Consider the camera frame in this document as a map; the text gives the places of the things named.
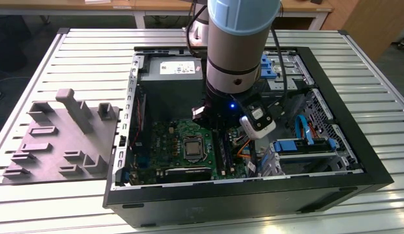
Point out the wooden cabinet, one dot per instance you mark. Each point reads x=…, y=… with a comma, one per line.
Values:
x=368, y=24

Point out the silver CPU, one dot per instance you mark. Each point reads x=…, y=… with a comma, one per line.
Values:
x=193, y=148

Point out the grey power supply unit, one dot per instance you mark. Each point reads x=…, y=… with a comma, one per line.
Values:
x=169, y=95

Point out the metal disk bay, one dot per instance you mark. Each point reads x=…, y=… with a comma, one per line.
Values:
x=319, y=157

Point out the green motherboard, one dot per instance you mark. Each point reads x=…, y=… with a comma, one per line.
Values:
x=162, y=136

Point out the grey parts rack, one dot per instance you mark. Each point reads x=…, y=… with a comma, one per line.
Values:
x=69, y=143

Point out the small grey wrist camera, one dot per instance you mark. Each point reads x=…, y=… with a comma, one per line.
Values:
x=200, y=114

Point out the blue drive latch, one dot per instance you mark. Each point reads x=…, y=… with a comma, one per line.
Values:
x=267, y=70

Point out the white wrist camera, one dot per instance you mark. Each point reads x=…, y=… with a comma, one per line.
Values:
x=259, y=132

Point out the black PC case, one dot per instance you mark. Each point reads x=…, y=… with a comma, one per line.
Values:
x=221, y=202

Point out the black graphics card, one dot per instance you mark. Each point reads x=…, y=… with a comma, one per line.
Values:
x=189, y=175

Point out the black chair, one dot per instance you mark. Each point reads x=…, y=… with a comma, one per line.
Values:
x=10, y=41

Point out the wooden desk white legs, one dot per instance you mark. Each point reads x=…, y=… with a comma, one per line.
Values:
x=92, y=6

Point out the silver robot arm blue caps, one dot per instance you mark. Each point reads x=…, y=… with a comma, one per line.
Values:
x=237, y=48

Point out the hard disk in blue carrier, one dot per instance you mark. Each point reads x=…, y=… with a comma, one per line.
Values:
x=287, y=146

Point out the metal optical drive cage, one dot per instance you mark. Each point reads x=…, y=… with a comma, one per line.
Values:
x=275, y=85

